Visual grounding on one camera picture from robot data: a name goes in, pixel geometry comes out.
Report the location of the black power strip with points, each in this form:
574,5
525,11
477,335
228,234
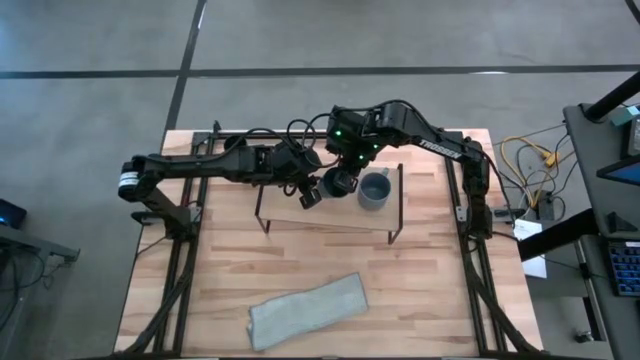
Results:
542,204

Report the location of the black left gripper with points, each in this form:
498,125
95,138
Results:
297,162

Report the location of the white paper sheet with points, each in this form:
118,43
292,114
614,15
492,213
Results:
531,245

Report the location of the black support beam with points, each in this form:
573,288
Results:
555,237

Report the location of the small black cup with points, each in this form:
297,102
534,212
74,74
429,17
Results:
327,184

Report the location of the wooden shelf with black frame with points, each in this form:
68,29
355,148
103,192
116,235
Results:
340,210

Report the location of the large grey ribbed mug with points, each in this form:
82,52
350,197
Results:
374,190

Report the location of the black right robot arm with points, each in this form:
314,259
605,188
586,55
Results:
450,150

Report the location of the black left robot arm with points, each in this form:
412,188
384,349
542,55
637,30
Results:
190,167

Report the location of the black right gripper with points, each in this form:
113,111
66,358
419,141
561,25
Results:
352,135

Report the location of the grey waffle-weave towel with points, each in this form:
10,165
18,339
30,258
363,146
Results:
307,311

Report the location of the grey side desk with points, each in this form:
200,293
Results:
620,310

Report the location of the black tablet screen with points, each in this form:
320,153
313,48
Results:
622,172

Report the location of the black aluminium table frame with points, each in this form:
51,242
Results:
185,280

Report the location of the black slanted pole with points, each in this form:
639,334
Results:
615,97

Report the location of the grey side stand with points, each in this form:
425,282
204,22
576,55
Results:
35,247

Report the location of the black keyboard with blue keys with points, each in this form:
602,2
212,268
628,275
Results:
625,269

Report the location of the black device with blue light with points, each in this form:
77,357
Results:
11,214

